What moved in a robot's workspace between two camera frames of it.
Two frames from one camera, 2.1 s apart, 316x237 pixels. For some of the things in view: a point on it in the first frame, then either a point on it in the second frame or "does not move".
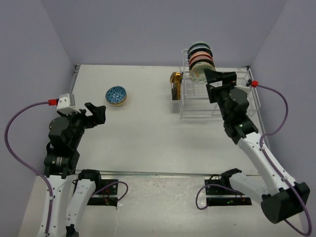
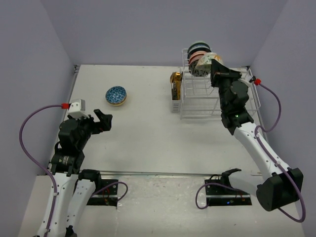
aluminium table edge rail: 72,98 does not move
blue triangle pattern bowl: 116,95 does not move
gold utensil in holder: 175,79 does not move
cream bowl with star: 197,73 -> 207,57
